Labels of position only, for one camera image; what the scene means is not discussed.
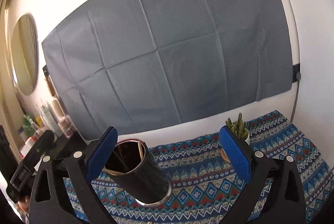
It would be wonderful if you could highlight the patterned blue tablecloth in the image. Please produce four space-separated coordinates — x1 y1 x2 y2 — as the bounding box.
62 109 332 224

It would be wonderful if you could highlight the grey wall cloth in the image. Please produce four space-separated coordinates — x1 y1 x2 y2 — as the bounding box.
42 0 293 140

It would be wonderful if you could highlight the small potted succulent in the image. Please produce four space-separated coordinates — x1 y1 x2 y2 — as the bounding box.
225 112 250 145

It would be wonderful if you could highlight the black cylindrical utensil holder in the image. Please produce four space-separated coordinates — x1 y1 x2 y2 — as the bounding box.
103 139 172 207

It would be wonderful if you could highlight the white spray bottle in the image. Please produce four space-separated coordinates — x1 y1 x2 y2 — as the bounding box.
41 105 63 137

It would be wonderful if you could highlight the round wall mirror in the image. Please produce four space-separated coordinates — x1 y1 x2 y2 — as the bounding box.
10 14 38 95

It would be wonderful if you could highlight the white refrigerator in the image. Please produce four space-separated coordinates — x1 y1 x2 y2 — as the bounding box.
290 0 333 167

